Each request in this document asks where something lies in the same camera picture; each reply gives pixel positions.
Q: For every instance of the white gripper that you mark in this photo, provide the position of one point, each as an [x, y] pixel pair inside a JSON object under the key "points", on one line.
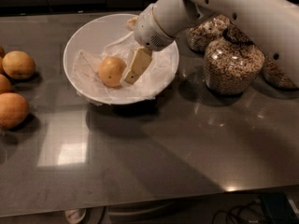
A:
{"points": [[147, 29]]}

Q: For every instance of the orange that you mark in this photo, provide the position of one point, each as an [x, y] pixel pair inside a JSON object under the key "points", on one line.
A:
{"points": [[19, 65], [14, 109], [110, 71]]}

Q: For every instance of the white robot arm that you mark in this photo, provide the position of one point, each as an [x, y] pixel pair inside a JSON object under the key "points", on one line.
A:
{"points": [[272, 25]]}

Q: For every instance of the white bowl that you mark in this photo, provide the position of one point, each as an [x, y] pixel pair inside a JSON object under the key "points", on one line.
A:
{"points": [[92, 37]]}

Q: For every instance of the white paper towel in bowl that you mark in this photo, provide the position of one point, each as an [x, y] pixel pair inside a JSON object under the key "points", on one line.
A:
{"points": [[158, 75]]}

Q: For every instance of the back left glass cereal jar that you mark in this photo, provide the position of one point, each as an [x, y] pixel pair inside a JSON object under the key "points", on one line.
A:
{"points": [[200, 36]]}

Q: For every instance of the glass cereal jar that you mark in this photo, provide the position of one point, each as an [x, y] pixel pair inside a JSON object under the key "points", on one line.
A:
{"points": [[274, 76], [232, 62], [200, 36]]}

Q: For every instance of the front glass cereal jar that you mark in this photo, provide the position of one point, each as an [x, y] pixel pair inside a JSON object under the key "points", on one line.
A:
{"points": [[232, 62]]}

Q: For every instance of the orange top left edge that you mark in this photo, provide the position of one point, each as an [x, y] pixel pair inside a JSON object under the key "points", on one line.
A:
{"points": [[2, 54]]}

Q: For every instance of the orange edge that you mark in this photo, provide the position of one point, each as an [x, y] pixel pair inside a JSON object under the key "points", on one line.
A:
{"points": [[2, 54], [5, 85]]}

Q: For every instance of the orange middle left edge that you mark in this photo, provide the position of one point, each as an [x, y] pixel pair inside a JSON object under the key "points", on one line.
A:
{"points": [[5, 85]]}

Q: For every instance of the back right glass cereal jar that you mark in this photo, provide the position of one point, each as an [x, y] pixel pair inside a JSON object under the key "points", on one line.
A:
{"points": [[274, 76]]}

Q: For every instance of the white object under table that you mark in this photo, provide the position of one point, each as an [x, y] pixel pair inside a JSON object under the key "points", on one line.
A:
{"points": [[74, 216]]}

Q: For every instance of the black power adapter box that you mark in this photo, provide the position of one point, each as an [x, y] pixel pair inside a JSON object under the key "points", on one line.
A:
{"points": [[278, 208]]}

